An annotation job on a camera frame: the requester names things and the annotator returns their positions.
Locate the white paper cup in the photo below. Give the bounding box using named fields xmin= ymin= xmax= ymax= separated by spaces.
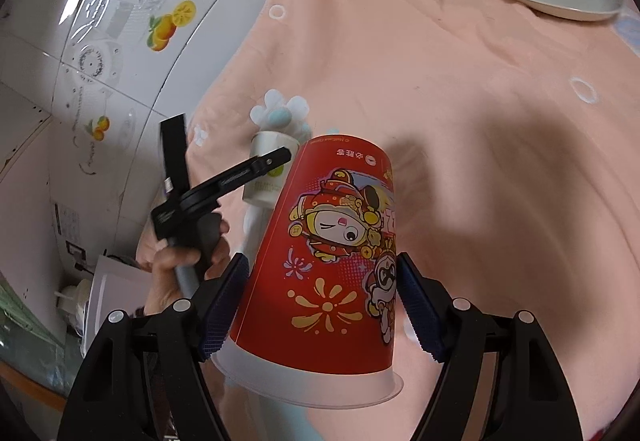
xmin=243 ymin=131 xmax=299 ymax=209

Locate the red clear plastic cup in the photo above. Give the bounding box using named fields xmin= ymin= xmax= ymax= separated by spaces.
xmin=213 ymin=134 xmax=402 ymax=409

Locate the person's left hand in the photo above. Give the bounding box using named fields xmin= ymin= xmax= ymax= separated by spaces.
xmin=143 ymin=220 xmax=230 ymax=315

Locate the peach flower-print cloth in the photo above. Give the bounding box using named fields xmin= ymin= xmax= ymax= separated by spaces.
xmin=188 ymin=0 xmax=639 ymax=439

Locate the wall power socket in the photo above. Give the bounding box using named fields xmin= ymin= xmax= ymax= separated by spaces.
xmin=65 ymin=241 xmax=87 ymax=265

